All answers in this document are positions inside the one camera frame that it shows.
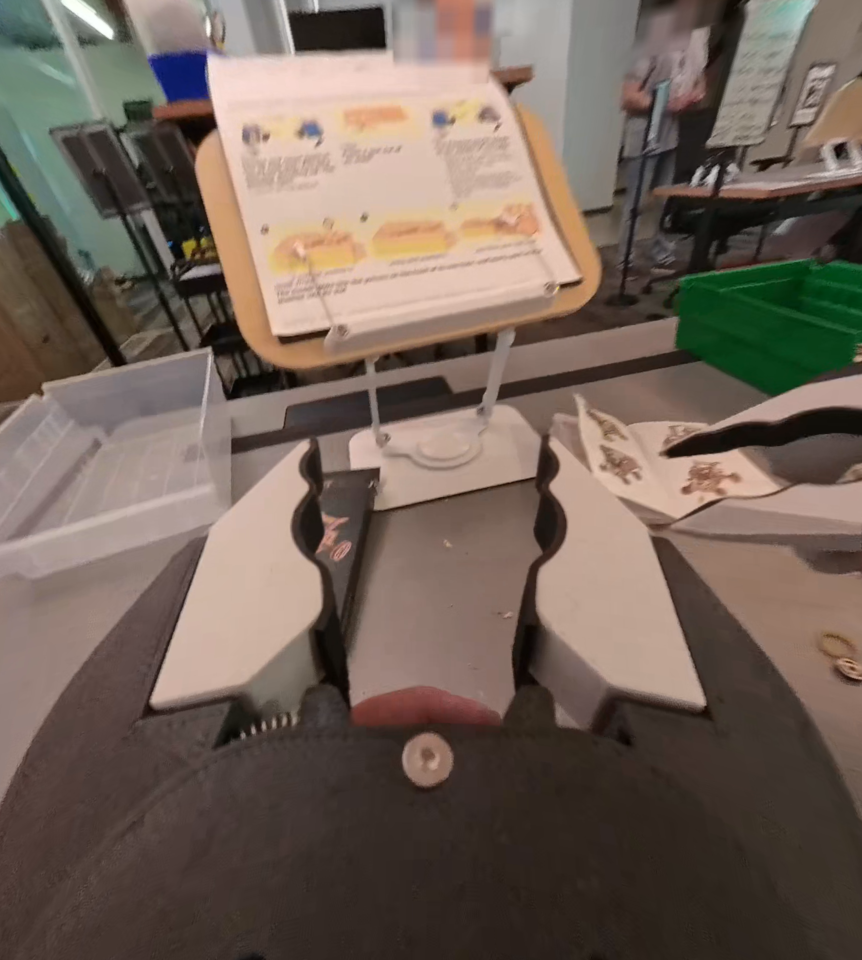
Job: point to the brown background table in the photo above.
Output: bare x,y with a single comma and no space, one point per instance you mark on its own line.
791,187

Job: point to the person's left hand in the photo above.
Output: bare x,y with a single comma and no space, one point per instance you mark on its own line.
423,709

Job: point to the printed instruction sheet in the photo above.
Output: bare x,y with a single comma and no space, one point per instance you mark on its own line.
401,187

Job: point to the blue container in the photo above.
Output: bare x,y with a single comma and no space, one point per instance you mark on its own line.
180,75

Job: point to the black rolling cart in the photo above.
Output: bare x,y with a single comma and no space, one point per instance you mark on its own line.
206,300

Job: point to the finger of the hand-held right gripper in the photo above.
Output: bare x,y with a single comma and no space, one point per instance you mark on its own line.
813,510
851,397

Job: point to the clear plastic bin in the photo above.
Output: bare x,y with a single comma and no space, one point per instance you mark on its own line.
101,465

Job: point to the black model kit box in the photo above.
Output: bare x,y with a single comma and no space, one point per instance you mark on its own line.
345,525

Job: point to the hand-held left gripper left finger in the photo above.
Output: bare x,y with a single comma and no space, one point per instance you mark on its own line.
243,585

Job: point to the wooden book stand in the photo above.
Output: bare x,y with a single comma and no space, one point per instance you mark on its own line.
573,247

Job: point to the white poster board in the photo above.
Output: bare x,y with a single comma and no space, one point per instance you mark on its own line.
757,67

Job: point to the small round wooden part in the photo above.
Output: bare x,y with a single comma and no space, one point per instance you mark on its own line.
851,670

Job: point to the black sign stand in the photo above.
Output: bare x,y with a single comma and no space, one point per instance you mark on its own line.
101,165

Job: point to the white instruction booklet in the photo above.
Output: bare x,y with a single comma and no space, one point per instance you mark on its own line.
626,450

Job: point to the brown wooden crate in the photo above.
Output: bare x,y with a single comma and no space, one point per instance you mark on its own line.
18,322

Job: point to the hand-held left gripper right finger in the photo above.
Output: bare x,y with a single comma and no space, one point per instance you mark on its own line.
603,585

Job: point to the green plastic bin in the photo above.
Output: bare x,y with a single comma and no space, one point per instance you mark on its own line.
776,322

